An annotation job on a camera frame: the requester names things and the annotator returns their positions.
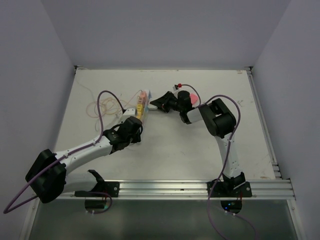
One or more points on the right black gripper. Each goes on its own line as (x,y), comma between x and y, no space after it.
(162,102)

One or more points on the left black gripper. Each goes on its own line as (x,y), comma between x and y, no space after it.
(136,138)

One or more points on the pink plug adapter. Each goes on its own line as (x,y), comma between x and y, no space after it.
(194,99)

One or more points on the white plug adapter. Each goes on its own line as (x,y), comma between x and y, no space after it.
(152,107)

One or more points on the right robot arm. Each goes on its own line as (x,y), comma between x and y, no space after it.
(221,116)

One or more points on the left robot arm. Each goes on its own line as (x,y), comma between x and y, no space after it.
(53,173)

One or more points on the salmon pink USB charger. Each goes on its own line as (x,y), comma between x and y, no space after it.
(143,94)

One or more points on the beige brown USB charger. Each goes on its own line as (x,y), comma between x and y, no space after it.
(141,101)

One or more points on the yellow olive USB charger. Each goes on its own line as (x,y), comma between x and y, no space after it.
(140,107)

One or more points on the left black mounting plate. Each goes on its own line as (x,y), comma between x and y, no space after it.
(110,188)

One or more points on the black mounting plate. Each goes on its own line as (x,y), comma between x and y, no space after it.
(110,188)
(222,191)

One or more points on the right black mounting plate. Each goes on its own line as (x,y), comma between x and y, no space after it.
(222,191)

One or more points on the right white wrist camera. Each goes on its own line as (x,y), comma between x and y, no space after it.
(177,86)

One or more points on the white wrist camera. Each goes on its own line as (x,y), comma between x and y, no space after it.
(177,86)
(129,112)

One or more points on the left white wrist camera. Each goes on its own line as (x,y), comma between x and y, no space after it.
(129,112)

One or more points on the right side aluminium rail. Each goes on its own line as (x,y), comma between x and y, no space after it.
(274,162)

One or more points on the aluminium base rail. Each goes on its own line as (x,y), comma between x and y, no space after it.
(184,189)

